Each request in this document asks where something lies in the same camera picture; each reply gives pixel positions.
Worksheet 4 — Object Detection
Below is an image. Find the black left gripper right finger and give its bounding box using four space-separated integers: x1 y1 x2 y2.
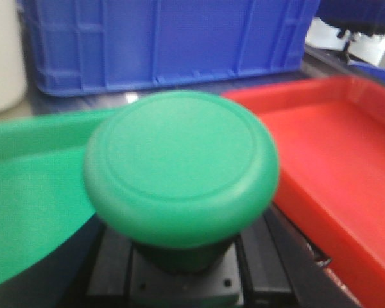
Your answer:
237 205 360 307

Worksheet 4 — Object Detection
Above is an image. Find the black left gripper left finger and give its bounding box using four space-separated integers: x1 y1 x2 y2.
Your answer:
59 225 132 307

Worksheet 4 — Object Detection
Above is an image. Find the green mushroom push button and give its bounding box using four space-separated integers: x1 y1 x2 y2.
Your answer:
83 90 279 273

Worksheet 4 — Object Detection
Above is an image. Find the green plastic tray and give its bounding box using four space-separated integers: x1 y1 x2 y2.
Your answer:
0 109 114 284

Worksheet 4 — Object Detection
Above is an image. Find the red plastic tray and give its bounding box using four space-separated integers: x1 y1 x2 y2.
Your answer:
224 75 385 307

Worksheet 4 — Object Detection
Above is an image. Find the stacked blue crate lower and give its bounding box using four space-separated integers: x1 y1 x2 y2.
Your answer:
22 1 319 96

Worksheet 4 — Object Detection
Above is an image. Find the cream plastic basket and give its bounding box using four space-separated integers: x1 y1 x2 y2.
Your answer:
0 1 27 112

